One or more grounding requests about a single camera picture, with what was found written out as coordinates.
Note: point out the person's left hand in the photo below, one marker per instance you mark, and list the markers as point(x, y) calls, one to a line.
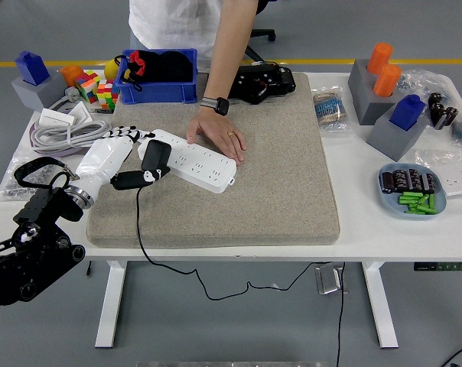
point(219, 134)

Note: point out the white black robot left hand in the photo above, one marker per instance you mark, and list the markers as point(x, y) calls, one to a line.
point(103, 160)

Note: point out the white power strip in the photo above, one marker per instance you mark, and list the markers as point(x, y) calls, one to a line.
point(204, 168)

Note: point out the black plug adapter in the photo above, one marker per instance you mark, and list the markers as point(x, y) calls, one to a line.
point(154, 154)

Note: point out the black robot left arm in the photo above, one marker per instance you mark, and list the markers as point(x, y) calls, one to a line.
point(32, 267)

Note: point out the grey power plug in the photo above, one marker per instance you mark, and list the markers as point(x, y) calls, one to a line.
point(71, 93)

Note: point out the black wristwatch striped band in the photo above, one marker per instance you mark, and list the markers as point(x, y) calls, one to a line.
point(219, 106)

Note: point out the small dark flat tool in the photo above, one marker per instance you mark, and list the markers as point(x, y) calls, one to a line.
point(101, 111)

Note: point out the multicolour puzzle cube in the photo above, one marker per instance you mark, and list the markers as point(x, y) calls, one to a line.
point(86, 86)
point(106, 95)

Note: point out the grey-brown mat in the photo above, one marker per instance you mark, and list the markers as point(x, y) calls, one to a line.
point(235, 199)

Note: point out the blue plastic bin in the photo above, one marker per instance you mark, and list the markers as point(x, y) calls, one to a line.
point(158, 93)

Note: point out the black electronic device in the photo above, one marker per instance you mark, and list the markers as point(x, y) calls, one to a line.
point(277, 82)

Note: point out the black cloth pouch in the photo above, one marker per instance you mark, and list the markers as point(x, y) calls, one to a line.
point(170, 69)

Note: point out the orange plastic cup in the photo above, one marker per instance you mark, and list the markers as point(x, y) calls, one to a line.
point(71, 75)

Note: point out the yellow ball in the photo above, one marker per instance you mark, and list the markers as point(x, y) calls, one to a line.
point(111, 69)

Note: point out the clear bag of screws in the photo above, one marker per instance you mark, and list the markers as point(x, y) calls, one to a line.
point(9, 189)

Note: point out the black office chair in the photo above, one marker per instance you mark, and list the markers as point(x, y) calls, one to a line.
point(263, 33)

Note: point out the clear bag of resistors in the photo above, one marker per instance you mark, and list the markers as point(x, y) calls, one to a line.
point(330, 109)

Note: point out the blue plastic block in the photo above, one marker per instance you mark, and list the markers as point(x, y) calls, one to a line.
point(407, 112)
point(32, 69)

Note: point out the person's torso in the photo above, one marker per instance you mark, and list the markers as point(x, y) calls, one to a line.
point(173, 26)

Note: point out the white table leg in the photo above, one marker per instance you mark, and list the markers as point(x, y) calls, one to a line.
point(110, 306)
point(380, 306)

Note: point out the tall grey block holder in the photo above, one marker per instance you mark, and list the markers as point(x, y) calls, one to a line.
point(363, 95)

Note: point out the dark cylindrical capacitor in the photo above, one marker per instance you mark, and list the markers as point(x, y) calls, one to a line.
point(414, 179)
point(388, 182)
point(428, 182)
point(400, 179)

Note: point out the orange plastic cylinder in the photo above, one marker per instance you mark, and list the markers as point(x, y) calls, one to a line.
point(387, 80)
point(379, 57)

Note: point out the light blue plate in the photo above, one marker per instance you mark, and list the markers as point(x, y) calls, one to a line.
point(388, 202)

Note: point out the green cylinder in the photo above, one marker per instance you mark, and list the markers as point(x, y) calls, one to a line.
point(411, 194)
point(416, 206)
point(431, 202)
point(423, 200)
point(418, 212)
point(407, 200)

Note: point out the crumpled clear plastic bag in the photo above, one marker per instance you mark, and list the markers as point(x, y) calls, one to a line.
point(422, 82)

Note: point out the clear flat plastic bag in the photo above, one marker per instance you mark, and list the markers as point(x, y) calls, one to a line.
point(433, 156)

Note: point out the large dark capacitor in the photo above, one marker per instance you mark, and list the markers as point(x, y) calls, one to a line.
point(448, 117)
point(434, 107)

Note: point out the white socket panel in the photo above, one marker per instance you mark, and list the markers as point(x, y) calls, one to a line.
point(458, 181)

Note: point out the black table control panel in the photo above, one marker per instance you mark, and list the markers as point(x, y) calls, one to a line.
point(445, 266)

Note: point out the white wall plate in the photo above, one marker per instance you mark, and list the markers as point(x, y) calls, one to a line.
point(81, 112)

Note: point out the white switch box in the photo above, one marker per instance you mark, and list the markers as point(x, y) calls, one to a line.
point(55, 116)

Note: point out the metal bracket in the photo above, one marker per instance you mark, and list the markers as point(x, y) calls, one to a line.
point(327, 281)

